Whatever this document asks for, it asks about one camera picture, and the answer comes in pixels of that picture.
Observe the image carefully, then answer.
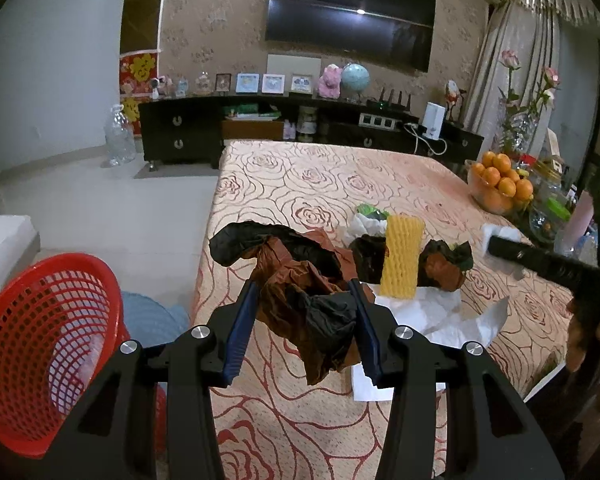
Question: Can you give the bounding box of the person's right hand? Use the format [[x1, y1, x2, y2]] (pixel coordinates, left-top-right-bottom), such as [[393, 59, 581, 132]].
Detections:
[[566, 299, 600, 373]]

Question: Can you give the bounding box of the yellow foam fruit net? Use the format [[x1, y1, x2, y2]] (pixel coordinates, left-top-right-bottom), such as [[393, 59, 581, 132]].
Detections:
[[379, 214, 425, 299]]

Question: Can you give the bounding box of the white tissue paper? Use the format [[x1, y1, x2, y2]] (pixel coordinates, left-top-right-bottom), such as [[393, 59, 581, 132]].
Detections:
[[343, 284, 509, 402]]

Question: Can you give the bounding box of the red plastic mesh basket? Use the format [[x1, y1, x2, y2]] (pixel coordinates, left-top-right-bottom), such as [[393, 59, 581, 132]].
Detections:
[[0, 252, 166, 460]]

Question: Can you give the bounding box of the pink plush toy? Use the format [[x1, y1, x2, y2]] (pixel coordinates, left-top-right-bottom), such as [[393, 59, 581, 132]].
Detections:
[[317, 64, 342, 100]]

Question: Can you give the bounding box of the black tv cabinet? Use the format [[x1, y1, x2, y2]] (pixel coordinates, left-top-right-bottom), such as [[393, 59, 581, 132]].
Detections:
[[138, 94, 483, 169]]

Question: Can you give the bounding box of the blue plastic stool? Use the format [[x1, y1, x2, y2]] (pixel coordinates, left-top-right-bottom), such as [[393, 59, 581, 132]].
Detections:
[[122, 292, 189, 348]]

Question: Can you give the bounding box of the black plastic bag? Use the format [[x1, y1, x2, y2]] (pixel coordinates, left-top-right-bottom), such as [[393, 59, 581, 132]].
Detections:
[[349, 235, 386, 284]]

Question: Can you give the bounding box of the clear water jug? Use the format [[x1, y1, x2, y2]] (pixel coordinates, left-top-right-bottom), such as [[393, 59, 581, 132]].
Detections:
[[104, 104, 136, 167]]

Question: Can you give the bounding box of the orange black small wrapper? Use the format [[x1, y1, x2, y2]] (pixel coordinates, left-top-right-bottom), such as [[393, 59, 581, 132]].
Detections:
[[417, 240, 474, 292]]

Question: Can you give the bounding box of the white small tissue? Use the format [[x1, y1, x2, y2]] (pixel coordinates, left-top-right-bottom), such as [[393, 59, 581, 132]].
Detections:
[[482, 223, 522, 255]]

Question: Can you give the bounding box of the white router box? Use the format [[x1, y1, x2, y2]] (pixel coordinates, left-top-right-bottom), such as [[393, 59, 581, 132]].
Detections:
[[422, 102, 446, 140]]

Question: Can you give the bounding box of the white foam net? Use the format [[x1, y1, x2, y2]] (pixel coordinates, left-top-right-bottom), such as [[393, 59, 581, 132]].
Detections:
[[341, 212, 388, 247]]

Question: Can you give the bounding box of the rose pattern tablecloth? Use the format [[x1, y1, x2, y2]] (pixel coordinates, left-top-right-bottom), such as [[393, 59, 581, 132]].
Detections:
[[194, 141, 569, 479]]

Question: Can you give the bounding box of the light blue globe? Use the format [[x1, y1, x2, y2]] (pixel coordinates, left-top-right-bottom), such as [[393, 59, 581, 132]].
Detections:
[[340, 63, 370, 93]]

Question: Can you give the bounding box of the wall mounted television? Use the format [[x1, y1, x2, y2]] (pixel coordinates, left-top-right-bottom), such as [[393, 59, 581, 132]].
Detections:
[[265, 0, 436, 73]]

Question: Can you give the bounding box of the green wrapper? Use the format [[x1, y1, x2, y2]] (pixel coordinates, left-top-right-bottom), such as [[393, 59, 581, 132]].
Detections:
[[356, 204, 389, 221]]

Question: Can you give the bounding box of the red festive poster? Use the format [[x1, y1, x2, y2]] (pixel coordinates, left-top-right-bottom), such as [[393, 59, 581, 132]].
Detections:
[[119, 49, 159, 136]]

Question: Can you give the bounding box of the bowl of oranges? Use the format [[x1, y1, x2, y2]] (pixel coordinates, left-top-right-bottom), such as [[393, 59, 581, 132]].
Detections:
[[465, 151, 535, 217]]

